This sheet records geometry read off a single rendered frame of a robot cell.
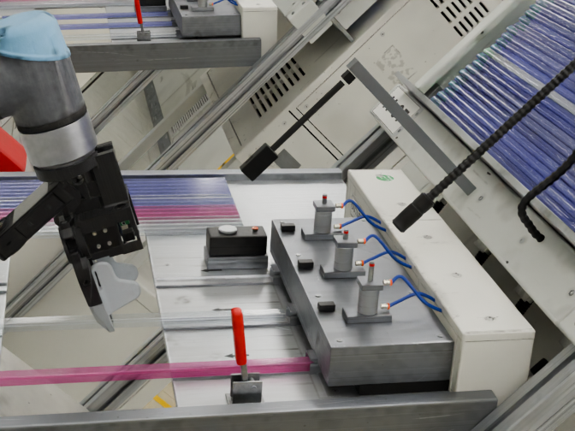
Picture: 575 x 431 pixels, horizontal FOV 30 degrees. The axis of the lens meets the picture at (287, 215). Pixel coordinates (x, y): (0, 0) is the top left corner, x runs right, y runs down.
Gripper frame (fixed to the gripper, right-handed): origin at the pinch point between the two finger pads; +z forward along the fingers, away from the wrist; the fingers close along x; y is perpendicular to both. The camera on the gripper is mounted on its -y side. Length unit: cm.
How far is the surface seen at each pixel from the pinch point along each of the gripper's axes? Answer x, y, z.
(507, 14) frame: 36, 65, -10
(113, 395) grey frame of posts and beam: 50, -9, 41
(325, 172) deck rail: 47, 36, 11
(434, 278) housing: -6.1, 37.5, 4.0
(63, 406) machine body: 44, -16, 36
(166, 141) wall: 600, 10, 193
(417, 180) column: 295, 108, 133
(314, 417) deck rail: -21.1, 19.2, 6.7
